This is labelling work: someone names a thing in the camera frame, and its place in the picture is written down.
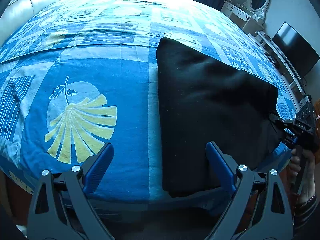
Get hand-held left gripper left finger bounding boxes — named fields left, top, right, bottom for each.
left=26, top=142, right=115, bottom=240

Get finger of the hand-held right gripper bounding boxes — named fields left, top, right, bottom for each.
left=268, top=113, right=298, bottom=131
left=281, top=134, right=300, bottom=151

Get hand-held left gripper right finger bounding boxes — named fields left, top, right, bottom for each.
left=204, top=141, right=294, bottom=240

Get black pants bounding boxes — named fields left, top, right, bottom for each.
left=156, top=37, right=284, bottom=198

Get person's right forearm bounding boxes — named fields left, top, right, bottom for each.
left=292, top=194, right=320, bottom=232

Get person's right hand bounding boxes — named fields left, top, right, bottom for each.
left=289, top=147, right=317, bottom=205

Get white television stand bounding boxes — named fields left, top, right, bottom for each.
left=255, top=30, right=310, bottom=100

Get black flat television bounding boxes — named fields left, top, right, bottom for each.
left=271, top=21, right=320, bottom=79

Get blue patterned bedspread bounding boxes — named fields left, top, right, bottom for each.
left=0, top=0, right=308, bottom=203

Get white dressing table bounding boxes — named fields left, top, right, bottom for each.
left=223, top=0, right=265, bottom=34

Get white oval vanity mirror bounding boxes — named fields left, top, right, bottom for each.
left=244, top=0, right=271, bottom=19

